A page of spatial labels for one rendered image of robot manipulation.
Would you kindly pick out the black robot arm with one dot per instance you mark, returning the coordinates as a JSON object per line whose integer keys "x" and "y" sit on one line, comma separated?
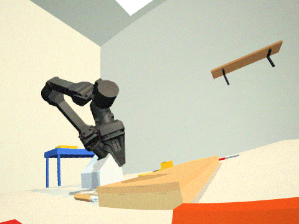
{"x": 102, "y": 94}

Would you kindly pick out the orange-handled awl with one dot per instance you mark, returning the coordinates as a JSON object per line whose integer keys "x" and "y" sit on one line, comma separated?
{"x": 85, "y": 197}

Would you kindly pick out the tan wooden board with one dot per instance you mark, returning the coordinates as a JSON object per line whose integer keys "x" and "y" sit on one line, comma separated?
{"x": 162, "y": 190}

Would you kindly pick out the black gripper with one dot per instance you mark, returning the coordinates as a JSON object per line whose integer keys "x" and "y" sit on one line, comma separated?
{"x": 112, "y": 134}

